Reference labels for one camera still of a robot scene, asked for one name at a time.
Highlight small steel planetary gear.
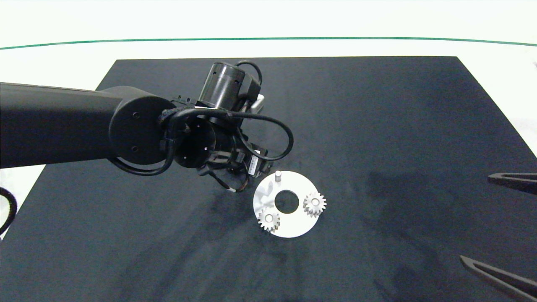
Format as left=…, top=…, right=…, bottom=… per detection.
left=303, top=192, right=327, bottom=217
left=258, top=207, right=281, bottom=232

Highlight black cable on camera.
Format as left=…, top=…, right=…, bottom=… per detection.
left=235, top=60, right=263, bottom=86

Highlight black cable at table edge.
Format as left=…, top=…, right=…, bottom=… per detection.
left=0, top=187, right=18, bottom=236

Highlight thin black tagged cable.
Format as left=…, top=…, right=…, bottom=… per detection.
left=201, top=166, right=252, bottom=193

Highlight boxy wrist camera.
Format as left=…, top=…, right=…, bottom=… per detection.
left=243, top=75, right=266, bottom=114

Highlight dark mat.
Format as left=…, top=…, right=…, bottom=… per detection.
left=0, top=56, right=537, bottom=302

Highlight round white carrier plate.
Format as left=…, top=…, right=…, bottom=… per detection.
left=253, top=171, right=323, bottom=239

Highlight long black cable loop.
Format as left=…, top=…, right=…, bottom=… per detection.
left=162, top=107, right=294, bottom=162

